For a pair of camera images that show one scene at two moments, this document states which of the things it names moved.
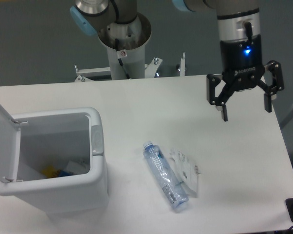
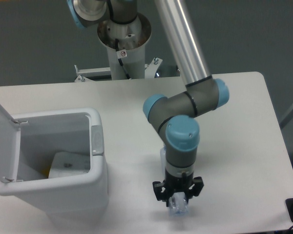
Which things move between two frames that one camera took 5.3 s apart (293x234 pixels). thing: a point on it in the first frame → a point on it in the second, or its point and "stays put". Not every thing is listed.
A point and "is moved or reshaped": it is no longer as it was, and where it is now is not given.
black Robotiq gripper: x=241 y=61 → x=174 y=184
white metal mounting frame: x=84 y=73 stays put
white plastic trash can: x=63 y=169 stays put
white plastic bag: x=186 y=172 is moved or reshaped
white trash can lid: x=5 y=143 stays put
